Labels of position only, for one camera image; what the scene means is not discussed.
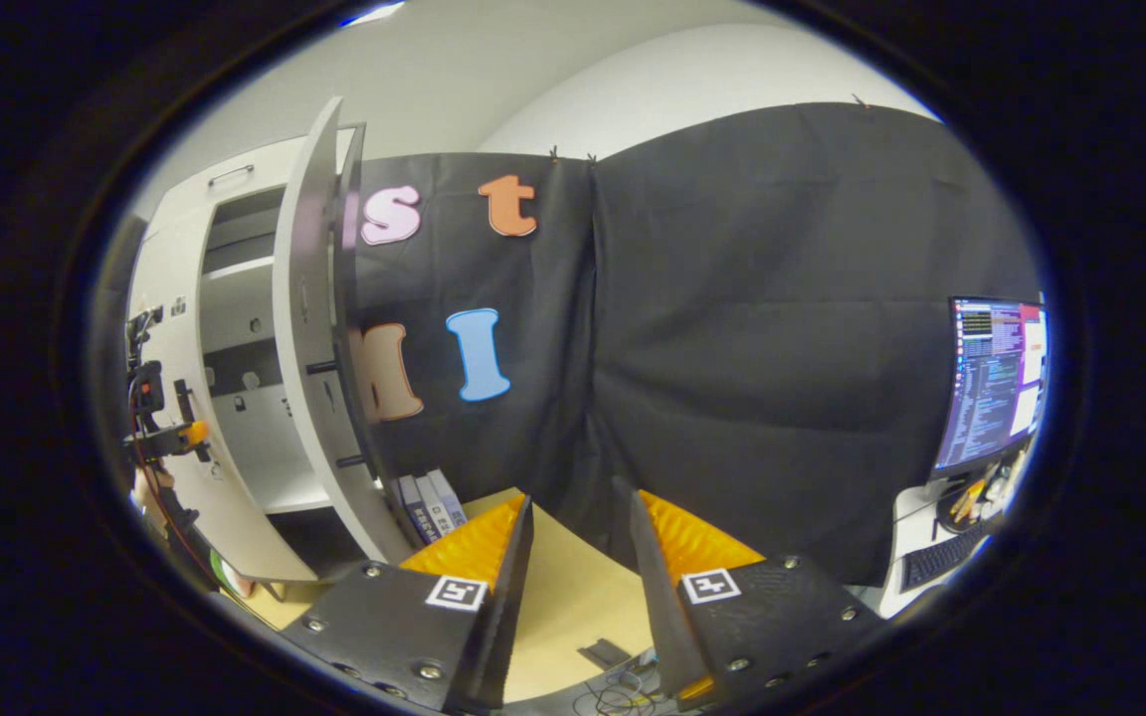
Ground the white double-door shoe cabinet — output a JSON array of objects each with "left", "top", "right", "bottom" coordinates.
[{"left": 125, "top": 124, "right": 415, "bottom": 588}]

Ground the computer monitor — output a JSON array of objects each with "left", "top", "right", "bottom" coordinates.
[{"left": 931, "top": 296, "right": 1050, "bottom": 483}]

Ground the tangle of cables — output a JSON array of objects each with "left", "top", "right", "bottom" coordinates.
[{"left": 573, "top": 666, "right": 673, "bottom": 716}]

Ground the white cabinet drawer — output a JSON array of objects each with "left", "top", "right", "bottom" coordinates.
[{"left": 140, "top": 132, "right": 307, "bottom": 235}]

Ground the white cabinet door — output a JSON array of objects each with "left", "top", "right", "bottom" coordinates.
[
  {"left": 272, "top": 96, "right": 415, "bottom": 566},
  {"left": 125, "top": 204, "right": 320, "bottom": 585}
]

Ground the light grey book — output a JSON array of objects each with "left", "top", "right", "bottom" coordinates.
[{"left": 414, "top": 473, "right": 450, "bottom": 538}]

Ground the green striped ball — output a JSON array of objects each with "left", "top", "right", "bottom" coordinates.
[{"left": 208, "top": 550, "right": 258, "bottom": 600}]

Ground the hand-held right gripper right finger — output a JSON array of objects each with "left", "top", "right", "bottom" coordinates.
[{"left": 629, "top": 489, "right": 890, "bottom": 713}]

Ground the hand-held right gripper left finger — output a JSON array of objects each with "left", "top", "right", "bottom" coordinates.
[{"left": 280, "top": 494, "right": 535, "bottom": 713}]

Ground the black door handle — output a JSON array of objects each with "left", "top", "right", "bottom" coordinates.
[
  {"left": 173, "top": 378, "right": 213, "bottom": 464},
  {"left": 306, "top": 358, "right": 375, "bottom": 470}
]

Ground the black backdrop cloth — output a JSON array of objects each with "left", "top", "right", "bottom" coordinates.
[{"left": 339, "top": 101, "right": 1047, "bottom": 588}]

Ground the white cabinet shelf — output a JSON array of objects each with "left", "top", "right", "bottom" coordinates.
[
  {"left": 203, "top": 256, "right": 281, "bottom": 282},
  {"left": 260, "top": 484, "right": 335, "bottom": 515}
]

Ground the black keyboard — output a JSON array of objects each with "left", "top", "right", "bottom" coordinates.
[{"left": 899, "top": 517, "right": 1007, "bottom": 595}]

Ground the black flat plate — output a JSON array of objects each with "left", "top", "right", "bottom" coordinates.
[{"left": 578, "top": 639, "right": 634, "bottom": 670}]

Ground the white desk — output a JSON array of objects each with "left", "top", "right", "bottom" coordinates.
[{"left": 857, "top": 438, "right": 1042, "bottom": 623}]

